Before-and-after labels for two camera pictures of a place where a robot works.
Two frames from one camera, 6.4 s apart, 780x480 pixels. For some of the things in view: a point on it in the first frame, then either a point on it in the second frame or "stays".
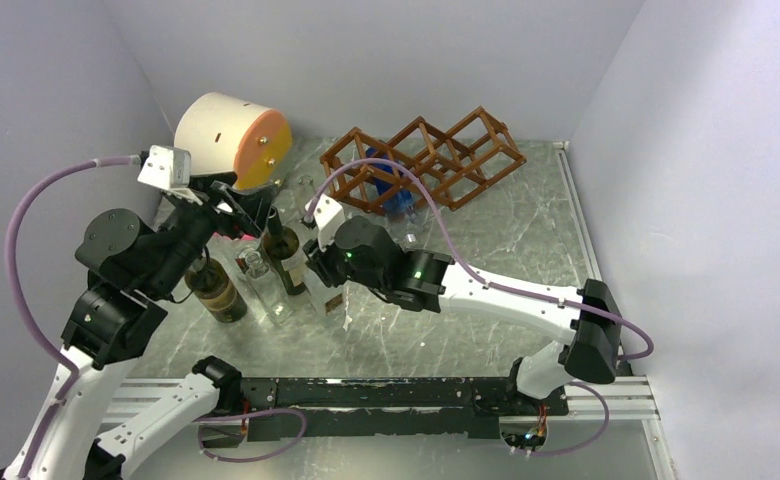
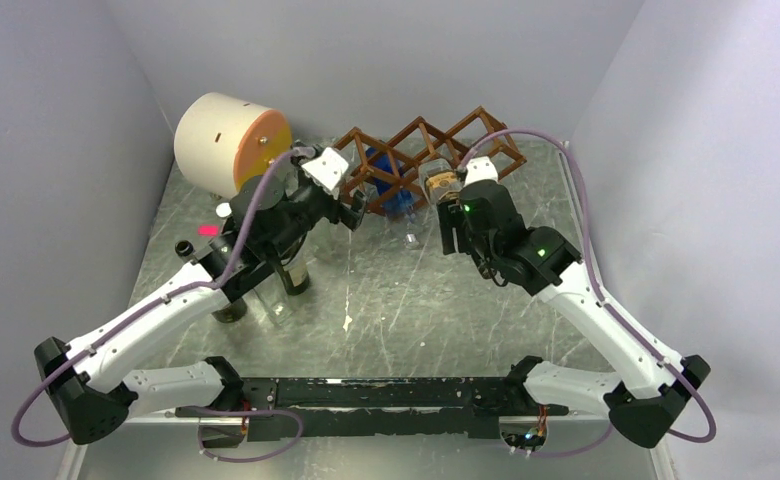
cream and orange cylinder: (224, 134) stays
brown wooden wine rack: (421, 163) stays
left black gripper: (251, 207) -> (359, 200)
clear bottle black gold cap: (320, 295) -> (438, 178)
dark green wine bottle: (281, 247) stays
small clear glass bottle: (269, 290) stays
